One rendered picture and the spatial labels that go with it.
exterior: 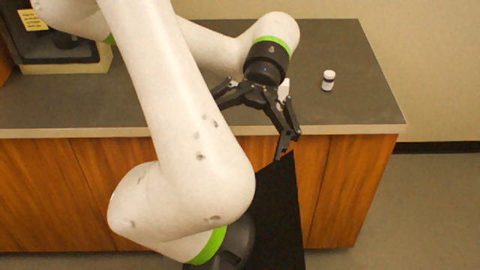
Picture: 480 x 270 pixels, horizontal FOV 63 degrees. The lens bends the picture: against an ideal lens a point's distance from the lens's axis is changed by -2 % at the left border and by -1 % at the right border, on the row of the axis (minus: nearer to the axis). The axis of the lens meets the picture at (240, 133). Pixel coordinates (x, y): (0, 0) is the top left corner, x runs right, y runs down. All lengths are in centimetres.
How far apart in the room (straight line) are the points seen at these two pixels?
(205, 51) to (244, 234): 41
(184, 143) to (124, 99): 91
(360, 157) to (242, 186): 99
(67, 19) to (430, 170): 225
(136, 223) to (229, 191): 18
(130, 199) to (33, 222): 133
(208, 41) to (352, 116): 63
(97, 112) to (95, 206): 49
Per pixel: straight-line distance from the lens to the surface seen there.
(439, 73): 230
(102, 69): 157
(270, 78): 79
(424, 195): 249
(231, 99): 75
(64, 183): 166
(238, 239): 74
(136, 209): 63
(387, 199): 239
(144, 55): 57
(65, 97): 151
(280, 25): 90
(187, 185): 53
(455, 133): 268
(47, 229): 197
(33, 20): 152
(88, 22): 78
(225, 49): 93
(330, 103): 139
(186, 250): 71
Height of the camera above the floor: 182
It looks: 45 degrees down
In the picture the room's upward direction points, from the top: straight up
